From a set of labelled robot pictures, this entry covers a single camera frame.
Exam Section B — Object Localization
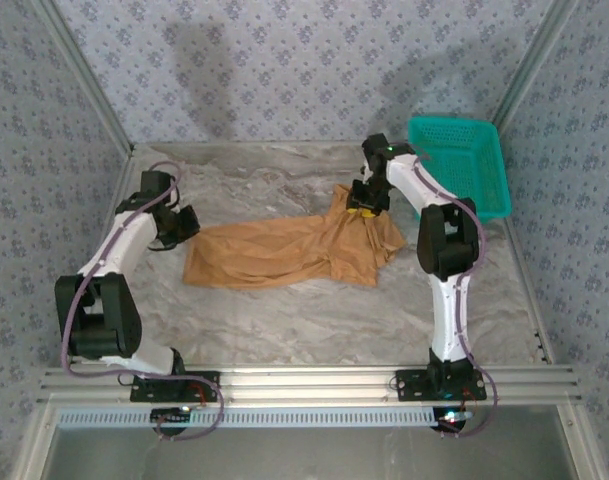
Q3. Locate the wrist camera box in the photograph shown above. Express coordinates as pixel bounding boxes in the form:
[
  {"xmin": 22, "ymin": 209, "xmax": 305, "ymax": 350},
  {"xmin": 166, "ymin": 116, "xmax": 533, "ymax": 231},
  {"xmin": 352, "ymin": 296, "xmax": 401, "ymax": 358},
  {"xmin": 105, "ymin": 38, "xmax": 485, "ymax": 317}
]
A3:
[
  {"xmin": 139, "ymin": 169, "xmax": 181, "ymax": 207},
  {"xmin": 360, "ymin": 133, "xmax": 389, "ymax": 174}
]

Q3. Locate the black controller board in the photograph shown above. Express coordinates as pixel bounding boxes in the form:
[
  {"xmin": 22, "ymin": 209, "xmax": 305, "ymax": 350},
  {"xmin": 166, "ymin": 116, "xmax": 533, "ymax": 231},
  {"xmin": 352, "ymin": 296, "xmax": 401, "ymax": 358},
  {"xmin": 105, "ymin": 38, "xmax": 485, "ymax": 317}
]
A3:
[
  {"xmin": 150, "ymin": 406, "xmax": 194, "ymax": 427},
  {"xmin": 432, "ymin": 406, "xmax": 474, "ymax": 431}
]

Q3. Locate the aluminium frame leg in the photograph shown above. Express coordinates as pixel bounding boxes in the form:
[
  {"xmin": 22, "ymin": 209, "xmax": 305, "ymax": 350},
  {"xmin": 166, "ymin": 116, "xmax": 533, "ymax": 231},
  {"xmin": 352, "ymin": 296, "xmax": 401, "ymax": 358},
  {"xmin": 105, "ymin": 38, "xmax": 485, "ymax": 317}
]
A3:
[
  {"xmin": 11, "ymin": 404, "xmax": 61, "ymax": 480},
  {"xmin": 555, "ymin": 404, "xmax": 604, "ymax": 480}
]

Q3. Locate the aluminium side rail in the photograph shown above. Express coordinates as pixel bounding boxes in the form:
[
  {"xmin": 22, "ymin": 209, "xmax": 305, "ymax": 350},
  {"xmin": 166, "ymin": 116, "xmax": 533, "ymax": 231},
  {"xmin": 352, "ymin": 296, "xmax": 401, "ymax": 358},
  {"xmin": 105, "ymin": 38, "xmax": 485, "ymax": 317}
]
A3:
[
  {"xmin": 501, "ymin": 219, "xmax": 558, "ymax": 366},
  {"xmin": 63, "ymin": 152, "xmax": 137, "ymax": 367}
]

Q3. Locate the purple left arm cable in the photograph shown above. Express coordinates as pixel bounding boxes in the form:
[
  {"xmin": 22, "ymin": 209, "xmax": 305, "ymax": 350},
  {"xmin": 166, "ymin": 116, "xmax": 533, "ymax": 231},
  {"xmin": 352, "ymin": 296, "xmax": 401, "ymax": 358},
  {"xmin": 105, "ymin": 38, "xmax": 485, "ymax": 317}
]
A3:
[{"xmin": 58, "ymin": 160, "xmax": 226, "ymax": 442}]

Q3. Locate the orange t-shirt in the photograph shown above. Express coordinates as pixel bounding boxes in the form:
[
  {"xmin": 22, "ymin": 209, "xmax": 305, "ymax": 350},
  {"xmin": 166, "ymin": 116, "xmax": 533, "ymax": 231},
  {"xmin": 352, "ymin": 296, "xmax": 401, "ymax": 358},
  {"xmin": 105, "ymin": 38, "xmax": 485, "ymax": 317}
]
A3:
[{"xmin": 182, "ymin": 183, "xmax": 408, "ymax": 290}]

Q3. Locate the slotted grey cable duct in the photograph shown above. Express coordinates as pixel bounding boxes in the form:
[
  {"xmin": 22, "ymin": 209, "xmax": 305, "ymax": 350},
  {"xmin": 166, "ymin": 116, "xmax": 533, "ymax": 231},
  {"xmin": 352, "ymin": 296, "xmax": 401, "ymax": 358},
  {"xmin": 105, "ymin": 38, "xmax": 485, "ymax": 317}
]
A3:
[{"xmin": 56, "ymin": 405, "xmax": 438, "ymax": 429}]

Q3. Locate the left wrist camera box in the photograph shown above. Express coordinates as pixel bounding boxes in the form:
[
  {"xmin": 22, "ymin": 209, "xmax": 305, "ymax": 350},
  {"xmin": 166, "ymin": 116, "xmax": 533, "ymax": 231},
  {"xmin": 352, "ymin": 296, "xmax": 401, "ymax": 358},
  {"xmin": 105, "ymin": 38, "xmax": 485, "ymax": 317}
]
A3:
[{"xmin": 139, "ymin": 169, "xmax": 181, "ymax": 207}]

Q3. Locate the aluminium corner post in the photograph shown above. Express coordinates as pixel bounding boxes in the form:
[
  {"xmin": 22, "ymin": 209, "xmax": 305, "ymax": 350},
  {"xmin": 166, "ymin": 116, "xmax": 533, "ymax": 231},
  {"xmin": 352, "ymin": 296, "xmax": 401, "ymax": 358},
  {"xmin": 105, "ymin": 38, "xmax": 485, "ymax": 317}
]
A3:
[
  {"xmin": 36, "ymin": 0, "xmax": 137, "ymax": 157},
  {"xmin": 489, "ymin": 0, "xmax": 584, "ymax": 139}
]

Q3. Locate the teal plastic basket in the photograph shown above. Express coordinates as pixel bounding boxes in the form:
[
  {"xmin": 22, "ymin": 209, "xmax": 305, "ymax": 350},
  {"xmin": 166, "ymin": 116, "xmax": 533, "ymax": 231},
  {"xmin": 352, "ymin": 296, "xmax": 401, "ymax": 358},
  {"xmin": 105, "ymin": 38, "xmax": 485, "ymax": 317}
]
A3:
[{"xmin": 407, "ymin": 117, "xmax": 514, "ymax": 221}]

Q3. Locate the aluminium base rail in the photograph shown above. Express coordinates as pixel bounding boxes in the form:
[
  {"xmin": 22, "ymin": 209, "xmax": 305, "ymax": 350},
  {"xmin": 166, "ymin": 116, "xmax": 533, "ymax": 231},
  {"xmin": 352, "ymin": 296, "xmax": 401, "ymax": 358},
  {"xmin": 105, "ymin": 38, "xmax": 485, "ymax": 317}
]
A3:
[{"xmin": 37, "ymin": 363, "xmax": 584, "ymax": 407}]

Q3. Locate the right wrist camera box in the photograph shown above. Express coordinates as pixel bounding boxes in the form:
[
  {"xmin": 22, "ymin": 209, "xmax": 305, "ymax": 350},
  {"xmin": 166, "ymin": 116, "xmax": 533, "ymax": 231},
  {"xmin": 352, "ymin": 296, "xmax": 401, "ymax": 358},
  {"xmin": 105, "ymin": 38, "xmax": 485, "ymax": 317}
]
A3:
[{"xmin": 360, "ymin": 133, "xmax": 389, "ymax": 174}]

